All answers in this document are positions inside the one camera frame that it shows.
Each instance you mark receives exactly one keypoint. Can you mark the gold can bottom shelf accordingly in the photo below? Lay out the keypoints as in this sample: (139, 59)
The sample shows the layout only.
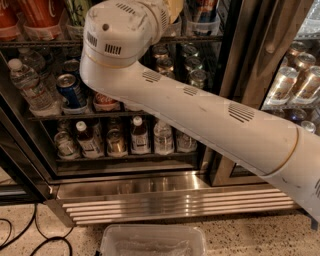
(115, 143)

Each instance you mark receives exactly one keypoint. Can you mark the front green soda can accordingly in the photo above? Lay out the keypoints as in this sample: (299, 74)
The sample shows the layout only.
(197, 78)

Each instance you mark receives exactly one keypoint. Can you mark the front water bottle middle shelf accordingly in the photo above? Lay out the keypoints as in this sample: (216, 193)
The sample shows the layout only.
(28, 82)

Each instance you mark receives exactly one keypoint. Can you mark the clear plastic bin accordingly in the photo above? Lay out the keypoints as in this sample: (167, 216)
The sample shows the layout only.
(153, 240)

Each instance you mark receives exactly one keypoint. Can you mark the orange can far left top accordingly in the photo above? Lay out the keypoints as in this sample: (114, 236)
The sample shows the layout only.
(8, 18)

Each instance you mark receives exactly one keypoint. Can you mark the front gold soda can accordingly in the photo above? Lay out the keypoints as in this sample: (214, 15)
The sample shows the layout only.
(168, 74)

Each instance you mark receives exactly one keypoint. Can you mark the brown tea bottle left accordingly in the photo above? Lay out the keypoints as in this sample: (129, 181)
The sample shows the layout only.
(88, 141)

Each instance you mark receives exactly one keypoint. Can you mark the small water bottle bottom shelf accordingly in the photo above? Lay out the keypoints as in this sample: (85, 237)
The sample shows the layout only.
(163, 138)

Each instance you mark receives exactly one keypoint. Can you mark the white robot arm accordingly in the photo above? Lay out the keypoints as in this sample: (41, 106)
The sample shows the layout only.
(117, 33)

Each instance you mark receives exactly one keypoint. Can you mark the red coca-cola can top shelf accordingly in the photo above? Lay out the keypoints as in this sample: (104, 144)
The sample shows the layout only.
(42, 13)

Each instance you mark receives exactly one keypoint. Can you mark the stainless steel fridge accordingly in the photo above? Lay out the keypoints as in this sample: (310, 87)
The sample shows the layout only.
(247, 59)

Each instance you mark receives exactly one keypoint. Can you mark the brown tea bottle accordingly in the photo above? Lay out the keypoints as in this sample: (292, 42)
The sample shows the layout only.
(88, 141)
(139, 136)

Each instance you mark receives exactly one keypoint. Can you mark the green-white can bottom shelf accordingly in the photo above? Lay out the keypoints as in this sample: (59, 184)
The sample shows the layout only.
(66, 147)

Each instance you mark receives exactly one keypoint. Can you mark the front red coca-cola can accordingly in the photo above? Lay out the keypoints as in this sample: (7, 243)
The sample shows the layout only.
(103, 99)

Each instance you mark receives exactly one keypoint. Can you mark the brown tea bottle centre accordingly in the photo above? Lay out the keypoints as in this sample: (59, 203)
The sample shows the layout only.
(139, 136)

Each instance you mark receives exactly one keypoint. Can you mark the front blue pepsi can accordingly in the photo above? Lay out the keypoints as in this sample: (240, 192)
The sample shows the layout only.
(69, 87)

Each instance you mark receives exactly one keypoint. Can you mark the dark red-blue can top shelf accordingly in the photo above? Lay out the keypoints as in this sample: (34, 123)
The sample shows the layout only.
(203, 15)

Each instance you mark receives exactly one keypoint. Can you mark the green can top shelf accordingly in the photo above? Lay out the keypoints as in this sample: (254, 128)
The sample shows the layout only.
(77, 10)

